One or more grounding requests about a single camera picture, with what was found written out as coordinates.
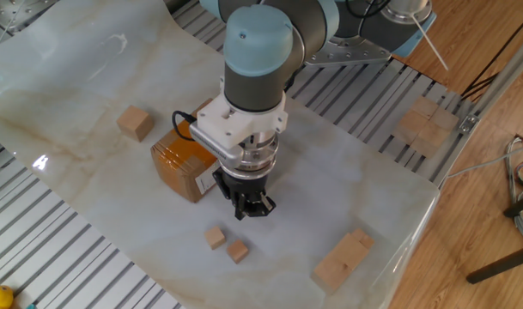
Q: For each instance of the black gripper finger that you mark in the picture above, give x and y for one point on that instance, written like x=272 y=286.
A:
x=261 y=207
x=241 y=208

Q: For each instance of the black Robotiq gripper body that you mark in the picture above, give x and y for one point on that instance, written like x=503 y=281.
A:
x=244 y=184

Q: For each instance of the small wooden cube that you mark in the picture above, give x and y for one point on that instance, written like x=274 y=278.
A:
x=214 y=237
x=237 y=251

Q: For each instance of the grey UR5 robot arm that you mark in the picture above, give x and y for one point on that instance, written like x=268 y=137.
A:
x=261 y=47

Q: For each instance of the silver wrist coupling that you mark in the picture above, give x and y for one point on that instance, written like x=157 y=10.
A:
x=257 y=156

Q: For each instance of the cardboard box with orange tape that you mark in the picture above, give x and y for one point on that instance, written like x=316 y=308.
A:
x=179 y=159

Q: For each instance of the marble pattern mat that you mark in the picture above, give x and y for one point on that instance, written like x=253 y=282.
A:
x=330 y=180

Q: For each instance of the large wooden block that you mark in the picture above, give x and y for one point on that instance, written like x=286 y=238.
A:
x=332 y=272
x=350 y=251

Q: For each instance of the small wooden block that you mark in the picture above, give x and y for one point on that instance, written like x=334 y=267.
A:
x=367 y=243
x=358 y=233

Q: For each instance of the large wooden cube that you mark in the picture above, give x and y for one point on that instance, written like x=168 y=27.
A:
x=135 y=123

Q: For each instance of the light wooden block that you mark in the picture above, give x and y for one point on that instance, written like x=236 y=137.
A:
x=409 y=126
x=424 y=106
x=430 y=139
x=445 y=119

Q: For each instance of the white zip tie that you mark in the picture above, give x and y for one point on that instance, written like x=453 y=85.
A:
x=430 y=43

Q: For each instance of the black furniture leg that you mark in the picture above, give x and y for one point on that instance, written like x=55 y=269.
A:
x=518 y=207
x=501 y=262

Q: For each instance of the silver perforated plate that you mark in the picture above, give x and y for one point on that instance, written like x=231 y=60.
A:
x=20 y=10

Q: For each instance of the silver corner bracket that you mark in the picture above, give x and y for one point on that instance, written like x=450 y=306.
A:
x=469 y=123

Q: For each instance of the aluminium frame post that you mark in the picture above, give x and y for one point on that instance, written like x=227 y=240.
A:
x=501 y=75

